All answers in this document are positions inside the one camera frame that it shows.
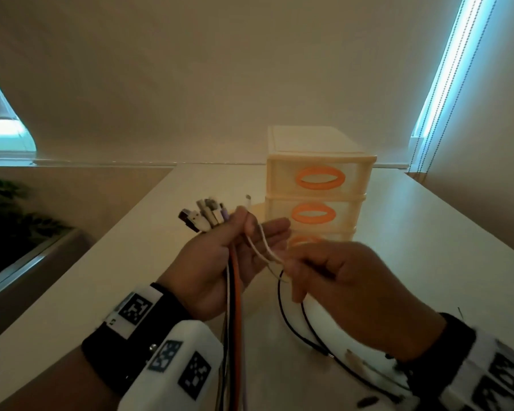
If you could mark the person's left hand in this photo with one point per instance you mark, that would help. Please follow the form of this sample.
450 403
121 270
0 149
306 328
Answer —
205 269

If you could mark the bright window corner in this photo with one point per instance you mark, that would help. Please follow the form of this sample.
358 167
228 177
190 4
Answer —
4 132

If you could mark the person's left forearm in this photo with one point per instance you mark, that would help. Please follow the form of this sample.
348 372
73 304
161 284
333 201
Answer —
47 389

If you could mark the bright narrow window strip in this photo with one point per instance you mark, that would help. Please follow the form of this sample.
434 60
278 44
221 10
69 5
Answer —
447 59

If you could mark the person's right hand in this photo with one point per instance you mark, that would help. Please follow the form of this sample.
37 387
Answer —
368 295

